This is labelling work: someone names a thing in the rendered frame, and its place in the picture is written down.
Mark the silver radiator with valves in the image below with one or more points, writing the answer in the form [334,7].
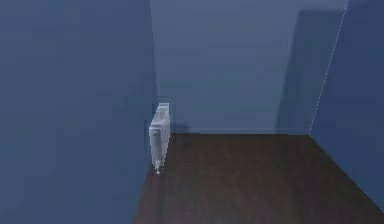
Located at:
[157,140]

